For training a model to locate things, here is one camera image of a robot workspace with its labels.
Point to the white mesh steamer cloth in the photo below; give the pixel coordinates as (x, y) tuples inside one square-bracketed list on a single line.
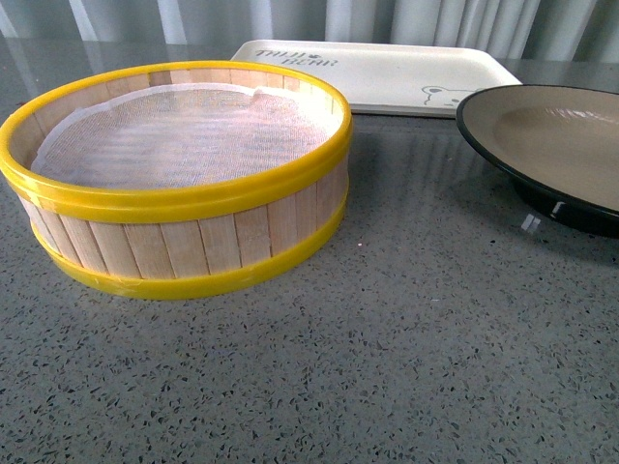
[(183, 135)]

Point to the cream rectangular bear tray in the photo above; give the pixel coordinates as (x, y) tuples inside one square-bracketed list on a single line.
[(388, 79)]

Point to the black brown round plate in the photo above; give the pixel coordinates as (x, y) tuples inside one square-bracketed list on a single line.
[(558, 144)]

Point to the yellow rimmed wooden steamer basket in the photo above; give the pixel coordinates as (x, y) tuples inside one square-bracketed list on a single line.
[(180, 243)]

